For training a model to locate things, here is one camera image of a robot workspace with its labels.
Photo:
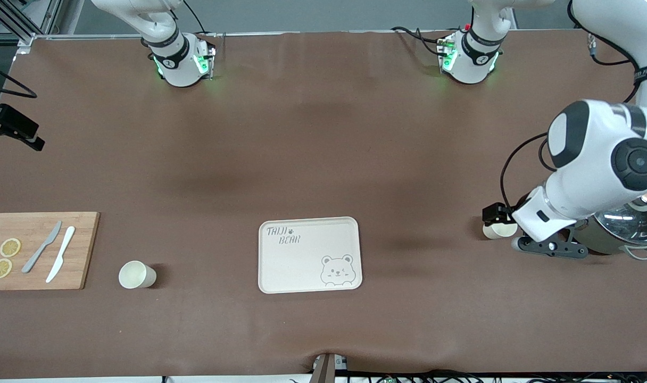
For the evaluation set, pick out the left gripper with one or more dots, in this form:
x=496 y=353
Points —
x=521 y=205

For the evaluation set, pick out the white cup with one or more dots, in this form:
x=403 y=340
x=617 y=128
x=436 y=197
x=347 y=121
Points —
x=499 y=231
x=132 y=274

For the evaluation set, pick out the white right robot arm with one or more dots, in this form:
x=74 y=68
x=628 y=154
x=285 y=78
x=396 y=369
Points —
x=177 y=64

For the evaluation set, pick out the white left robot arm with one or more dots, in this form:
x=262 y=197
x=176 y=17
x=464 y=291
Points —
x=595 y=154

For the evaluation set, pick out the beige bear print tray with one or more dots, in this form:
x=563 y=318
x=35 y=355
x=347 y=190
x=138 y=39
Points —
x=307 y=266

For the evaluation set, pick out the lemon slice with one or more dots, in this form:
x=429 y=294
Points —
x=10 y=247
x=1 y=268

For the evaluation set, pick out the grey-green cooking pot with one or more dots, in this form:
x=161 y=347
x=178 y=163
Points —
x=603 y=242

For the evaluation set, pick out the grey plastic knife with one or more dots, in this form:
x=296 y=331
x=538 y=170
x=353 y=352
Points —
x=41 y=249

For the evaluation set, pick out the glass pot lid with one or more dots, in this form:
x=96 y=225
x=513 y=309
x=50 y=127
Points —
x=627 y=223

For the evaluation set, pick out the white plastic knife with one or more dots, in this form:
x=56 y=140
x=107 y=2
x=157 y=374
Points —
x=62 y=250

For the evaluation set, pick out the bamboo cutting board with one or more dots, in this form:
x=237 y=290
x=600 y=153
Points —
x=84 y=255

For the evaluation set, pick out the aluminium frame corner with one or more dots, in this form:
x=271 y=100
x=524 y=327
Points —
x=52 y=16

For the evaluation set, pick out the grey metal bracket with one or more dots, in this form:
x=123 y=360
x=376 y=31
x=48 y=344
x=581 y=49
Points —
x=326 y=369

